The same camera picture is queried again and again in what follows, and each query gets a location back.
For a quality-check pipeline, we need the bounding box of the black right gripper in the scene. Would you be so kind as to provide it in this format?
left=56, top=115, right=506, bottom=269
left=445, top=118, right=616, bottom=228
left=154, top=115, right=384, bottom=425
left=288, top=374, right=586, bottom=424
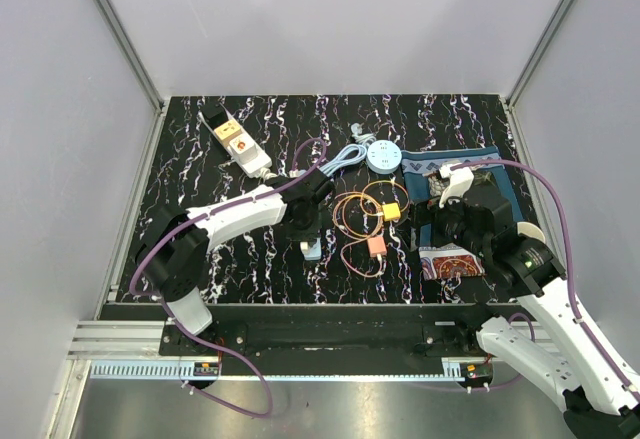
left=394, top=185, right=490, bottom=258

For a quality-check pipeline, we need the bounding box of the light blue cable loop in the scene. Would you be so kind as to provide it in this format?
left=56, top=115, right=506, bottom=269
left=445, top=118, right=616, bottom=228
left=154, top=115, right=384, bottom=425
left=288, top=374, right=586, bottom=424
left=317, top=142, right=369, bottom=180

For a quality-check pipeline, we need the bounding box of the light blue power strip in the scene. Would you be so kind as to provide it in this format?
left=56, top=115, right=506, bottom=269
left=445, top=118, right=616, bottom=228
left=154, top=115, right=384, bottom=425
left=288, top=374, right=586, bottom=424
left=300, top=233, right=322, bottom=261

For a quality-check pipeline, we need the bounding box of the white multicolour power strip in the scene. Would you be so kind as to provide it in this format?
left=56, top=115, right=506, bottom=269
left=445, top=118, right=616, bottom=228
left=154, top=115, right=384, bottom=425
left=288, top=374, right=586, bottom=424
left=198, top=104, right=273, bottom=180

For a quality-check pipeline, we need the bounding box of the yellow charging cable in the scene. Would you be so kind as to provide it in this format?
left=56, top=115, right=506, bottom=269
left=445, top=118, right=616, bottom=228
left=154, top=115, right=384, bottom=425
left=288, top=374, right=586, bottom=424
left=332, top=179, right=410, bottom=240

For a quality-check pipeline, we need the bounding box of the white cube socket adapter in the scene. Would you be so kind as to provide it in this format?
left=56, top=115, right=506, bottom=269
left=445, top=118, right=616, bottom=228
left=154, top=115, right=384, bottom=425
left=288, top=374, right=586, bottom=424
left=229, top=134, right=253, bottom=156

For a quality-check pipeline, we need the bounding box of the pink USB charger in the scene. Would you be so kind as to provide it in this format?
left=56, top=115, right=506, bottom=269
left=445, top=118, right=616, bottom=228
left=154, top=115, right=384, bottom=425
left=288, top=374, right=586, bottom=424
left=366, top=235, right=387, bottom=258

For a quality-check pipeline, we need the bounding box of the yellow USB charger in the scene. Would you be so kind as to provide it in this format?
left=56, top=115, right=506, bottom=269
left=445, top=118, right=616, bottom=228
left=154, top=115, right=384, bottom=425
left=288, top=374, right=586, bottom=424
left=378, top=202, right=402, bottom=222

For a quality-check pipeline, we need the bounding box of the light blue cord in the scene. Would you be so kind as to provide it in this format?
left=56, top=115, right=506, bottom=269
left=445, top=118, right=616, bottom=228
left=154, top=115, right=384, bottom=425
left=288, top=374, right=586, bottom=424
left=349, top=122, right=379, bottom=146

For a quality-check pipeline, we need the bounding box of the round light blue socket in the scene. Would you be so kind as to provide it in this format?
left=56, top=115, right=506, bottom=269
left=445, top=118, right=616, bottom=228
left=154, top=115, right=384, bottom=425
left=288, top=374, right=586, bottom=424
left=366, top=140, right=402, bottom=174

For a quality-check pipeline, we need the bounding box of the beige travel adapter cube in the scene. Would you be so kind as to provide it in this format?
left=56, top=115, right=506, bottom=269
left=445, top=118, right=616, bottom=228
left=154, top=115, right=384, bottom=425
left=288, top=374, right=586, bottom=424
left=214, top=121, right=239, bottom=142

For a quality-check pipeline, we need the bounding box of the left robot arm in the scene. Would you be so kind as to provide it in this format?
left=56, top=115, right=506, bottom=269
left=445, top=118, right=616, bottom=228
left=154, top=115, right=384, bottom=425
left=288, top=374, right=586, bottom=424
left=130, top=169, right=335, bottom=355

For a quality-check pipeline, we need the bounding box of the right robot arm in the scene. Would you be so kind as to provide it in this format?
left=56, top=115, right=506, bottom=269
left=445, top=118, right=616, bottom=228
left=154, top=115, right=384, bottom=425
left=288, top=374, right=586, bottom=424
left=412, top=186, right=639, bottom=438

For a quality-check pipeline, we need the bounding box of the dark floral square plate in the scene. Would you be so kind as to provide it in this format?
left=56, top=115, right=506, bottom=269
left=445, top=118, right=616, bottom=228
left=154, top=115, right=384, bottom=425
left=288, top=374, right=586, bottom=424
left=427, top=169, right=498, bottom=197

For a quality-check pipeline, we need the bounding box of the white paper cup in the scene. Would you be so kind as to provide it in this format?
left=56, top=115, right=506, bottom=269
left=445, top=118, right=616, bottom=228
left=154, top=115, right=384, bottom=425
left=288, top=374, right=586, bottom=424
left=517, top=221, right=546, bottom=244

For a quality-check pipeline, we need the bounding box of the blue patterned placemat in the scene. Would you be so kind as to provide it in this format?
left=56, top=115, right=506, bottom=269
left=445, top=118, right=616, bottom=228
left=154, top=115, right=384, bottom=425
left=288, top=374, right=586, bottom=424
left=401, top=146, right=523, bottom=280

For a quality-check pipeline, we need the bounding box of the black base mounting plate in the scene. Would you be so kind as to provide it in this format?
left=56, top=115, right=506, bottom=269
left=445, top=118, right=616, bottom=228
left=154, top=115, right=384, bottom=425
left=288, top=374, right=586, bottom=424
left=98, top=304, right=519, bottom=359

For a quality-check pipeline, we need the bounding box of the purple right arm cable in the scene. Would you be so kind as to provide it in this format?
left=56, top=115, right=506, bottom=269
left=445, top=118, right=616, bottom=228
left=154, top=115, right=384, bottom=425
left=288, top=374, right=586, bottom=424
left=414, top=158, right=640, bottom=405

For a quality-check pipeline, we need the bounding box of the aluminium frame post right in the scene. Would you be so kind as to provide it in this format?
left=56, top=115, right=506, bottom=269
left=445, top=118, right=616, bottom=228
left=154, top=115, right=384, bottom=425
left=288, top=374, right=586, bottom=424
left=505, top=0, right=577, bottom=108

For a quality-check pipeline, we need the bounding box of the aluminium frame post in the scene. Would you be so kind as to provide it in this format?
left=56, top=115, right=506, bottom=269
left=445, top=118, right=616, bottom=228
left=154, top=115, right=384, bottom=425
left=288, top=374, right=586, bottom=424
left=93, top=0, right=164, bottom=112
left=505, top=0, right=577, bottom=108

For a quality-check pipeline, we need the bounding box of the aluminium frame post left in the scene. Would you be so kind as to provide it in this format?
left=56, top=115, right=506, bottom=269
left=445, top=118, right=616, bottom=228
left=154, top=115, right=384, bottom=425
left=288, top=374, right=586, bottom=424
left=93, top=0, right=164, bottom=112

